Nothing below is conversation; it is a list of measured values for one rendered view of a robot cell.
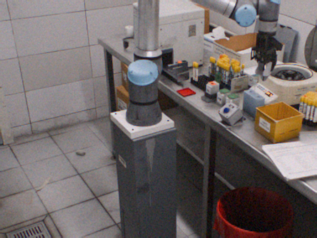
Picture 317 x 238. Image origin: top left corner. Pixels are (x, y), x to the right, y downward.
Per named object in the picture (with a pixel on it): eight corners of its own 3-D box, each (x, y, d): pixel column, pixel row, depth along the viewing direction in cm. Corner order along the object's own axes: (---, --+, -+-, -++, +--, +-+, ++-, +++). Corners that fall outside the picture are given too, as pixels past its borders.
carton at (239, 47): (210, 67, 251) (212, 39, 244) (252, 57, 265) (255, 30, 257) (238, 83, 233) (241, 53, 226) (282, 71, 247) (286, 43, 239)
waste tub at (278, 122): (253, 129, 192) (255, 107, 187) (279, 122, 198) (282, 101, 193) (273, 144, 182) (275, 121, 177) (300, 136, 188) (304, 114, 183)
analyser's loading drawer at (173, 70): (157, 68, 244) (157, 59, 241) (168, 66, 247) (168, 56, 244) (178, 82, 229) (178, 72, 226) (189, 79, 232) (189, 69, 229)
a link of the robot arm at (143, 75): (125, 101, 184) (124, 69, 178) (131, 88, 196) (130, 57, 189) (156, 103, 184) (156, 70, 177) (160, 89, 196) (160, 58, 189)
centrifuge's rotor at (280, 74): (265, 82, 221) (266, 67, 217) (293, 77, 226) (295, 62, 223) (283, 95, 209) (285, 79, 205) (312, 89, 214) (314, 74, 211)
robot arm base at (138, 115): (130, 129, 186) (129, 106, 181) (121, 113, 198) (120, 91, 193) (166, 123, 191) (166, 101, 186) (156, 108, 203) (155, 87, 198)
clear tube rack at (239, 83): (207, 79, 238) (207, 65, 234) (223, 75, 242) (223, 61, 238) (231, 93, 223) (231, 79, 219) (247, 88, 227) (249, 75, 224)
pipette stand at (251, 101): (239, 112, 206) (241, 91, 201) (252, 109, 209) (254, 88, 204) (251, 121, 198) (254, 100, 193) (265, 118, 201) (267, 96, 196)
